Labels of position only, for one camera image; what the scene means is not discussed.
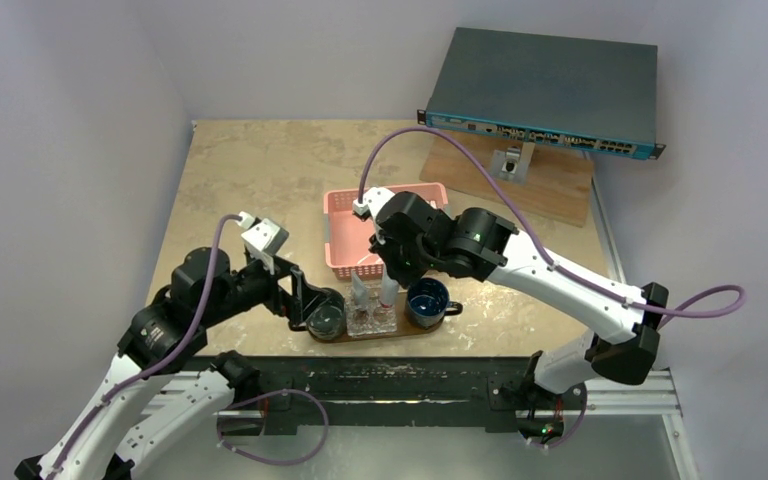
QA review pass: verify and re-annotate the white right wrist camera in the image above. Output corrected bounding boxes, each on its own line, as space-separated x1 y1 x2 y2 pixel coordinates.
352 187 395 231

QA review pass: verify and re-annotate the wooden base board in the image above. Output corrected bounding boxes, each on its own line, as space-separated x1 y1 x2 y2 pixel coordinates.
420 132 594 227

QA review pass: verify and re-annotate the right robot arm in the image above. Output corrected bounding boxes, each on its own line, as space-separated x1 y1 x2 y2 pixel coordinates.
353 188 668 407

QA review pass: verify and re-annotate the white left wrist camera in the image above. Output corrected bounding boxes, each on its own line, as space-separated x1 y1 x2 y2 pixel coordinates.
237 211 289 274

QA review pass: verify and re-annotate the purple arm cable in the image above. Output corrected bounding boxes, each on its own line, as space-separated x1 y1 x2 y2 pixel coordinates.
357 127 748 452
42 213 243 480

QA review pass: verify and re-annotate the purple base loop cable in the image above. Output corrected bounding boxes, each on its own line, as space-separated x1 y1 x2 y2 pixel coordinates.
216 388 329 465

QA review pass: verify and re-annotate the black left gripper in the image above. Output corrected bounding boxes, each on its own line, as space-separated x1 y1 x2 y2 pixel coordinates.
202 248 330 326

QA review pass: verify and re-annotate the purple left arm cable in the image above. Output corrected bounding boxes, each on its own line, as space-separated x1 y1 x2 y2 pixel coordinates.
42 213 243 480

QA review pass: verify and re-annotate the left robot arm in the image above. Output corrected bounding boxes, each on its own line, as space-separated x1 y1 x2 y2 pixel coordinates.
14 247 345 479

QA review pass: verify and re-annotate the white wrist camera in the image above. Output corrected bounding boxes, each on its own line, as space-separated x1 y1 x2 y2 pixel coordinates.
352 187 395 231
237 211 289 274

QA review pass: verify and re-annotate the pink plastic basket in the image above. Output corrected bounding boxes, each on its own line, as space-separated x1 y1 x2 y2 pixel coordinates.
322 183 450 282

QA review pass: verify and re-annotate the dark green mug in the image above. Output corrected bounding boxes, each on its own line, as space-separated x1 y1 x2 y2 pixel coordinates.
288 302 347 342

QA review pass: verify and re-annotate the blue network switch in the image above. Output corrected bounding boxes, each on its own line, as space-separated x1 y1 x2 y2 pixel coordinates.
417 27 665 160

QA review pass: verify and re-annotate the dark blue mug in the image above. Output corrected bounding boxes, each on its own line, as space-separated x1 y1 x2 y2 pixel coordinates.
405 278 464 329

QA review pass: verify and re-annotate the metal stand bracket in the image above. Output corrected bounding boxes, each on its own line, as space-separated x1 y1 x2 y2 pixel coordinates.
488 142 536 185

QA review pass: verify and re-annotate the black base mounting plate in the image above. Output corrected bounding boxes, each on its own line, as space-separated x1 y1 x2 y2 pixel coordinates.
246 356 587 440

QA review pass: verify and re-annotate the oval wooden tray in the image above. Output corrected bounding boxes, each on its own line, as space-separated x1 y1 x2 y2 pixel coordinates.
305 289 446 343

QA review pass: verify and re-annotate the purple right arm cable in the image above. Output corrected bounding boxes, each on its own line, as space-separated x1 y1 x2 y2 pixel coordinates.
357 127 748 452

